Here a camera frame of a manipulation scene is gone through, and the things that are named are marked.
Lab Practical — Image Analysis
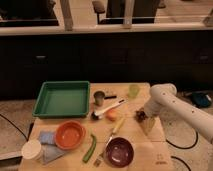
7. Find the white handled dish brush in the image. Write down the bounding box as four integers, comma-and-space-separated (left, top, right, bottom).
91, 99, 126, 120

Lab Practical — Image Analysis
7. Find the white lidded container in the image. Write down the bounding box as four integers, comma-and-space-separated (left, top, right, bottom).
21, 139, 43, 160

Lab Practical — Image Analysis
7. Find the blue sponge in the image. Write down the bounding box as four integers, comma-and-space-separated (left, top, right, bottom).
38, 131, 55, 145

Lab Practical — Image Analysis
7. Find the green plastic tray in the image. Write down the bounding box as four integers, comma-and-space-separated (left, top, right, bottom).
33, 81, 90, 118

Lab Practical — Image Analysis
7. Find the green pea pod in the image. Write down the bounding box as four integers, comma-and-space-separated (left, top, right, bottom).
82, 134, 97, 163

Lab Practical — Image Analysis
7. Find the orange red bowl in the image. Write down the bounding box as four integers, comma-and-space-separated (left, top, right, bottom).
54, 120, 86, 150

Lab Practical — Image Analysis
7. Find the black chair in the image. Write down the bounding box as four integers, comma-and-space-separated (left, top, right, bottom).
92, 0, 166, 25

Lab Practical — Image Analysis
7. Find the yellow handled fork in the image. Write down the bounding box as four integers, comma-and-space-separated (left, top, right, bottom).
93, 117, 125, 167

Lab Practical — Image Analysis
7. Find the metal measuring cup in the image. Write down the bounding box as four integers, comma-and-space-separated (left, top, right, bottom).
93, 91, 116, 106

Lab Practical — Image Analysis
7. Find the black floor cable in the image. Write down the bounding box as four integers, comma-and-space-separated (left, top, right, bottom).
165, 128, 200, 150

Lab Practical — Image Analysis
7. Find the orange fruit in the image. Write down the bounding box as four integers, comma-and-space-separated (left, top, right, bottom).
106, 109, 118, 121

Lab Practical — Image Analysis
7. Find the blue cloth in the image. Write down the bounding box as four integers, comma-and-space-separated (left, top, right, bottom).
39, 144, 66, 165

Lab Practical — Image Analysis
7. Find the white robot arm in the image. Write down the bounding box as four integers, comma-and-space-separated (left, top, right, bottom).
144, 83, 213, 144

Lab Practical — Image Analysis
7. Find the dark red grape bunch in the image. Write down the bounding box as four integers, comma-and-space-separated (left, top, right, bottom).
135, 111, 147, 122

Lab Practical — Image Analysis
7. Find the dark purple bowl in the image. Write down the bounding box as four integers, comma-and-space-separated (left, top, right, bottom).
105, 137, 134, 168

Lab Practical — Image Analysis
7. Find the yellow green cup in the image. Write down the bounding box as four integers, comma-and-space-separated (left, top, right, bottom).
128, 84, 140, 99

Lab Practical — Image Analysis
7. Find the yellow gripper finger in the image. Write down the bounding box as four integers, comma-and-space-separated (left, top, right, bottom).
142, 117, 155, 132

